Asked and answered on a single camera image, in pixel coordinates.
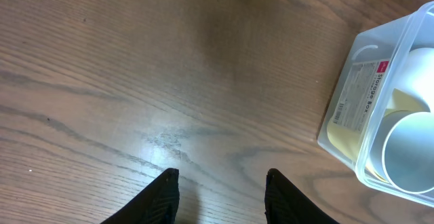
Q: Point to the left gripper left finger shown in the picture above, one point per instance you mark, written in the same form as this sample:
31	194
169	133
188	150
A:
157	203

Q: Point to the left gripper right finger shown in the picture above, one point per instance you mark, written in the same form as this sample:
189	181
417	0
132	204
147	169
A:
286	204

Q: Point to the clear plastic storage container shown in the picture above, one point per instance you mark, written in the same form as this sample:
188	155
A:
366	92

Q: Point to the grey plastic cup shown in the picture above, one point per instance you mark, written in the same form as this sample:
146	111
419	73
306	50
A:
402	151

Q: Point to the white plastic cup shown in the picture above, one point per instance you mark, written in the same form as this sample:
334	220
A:
416	77

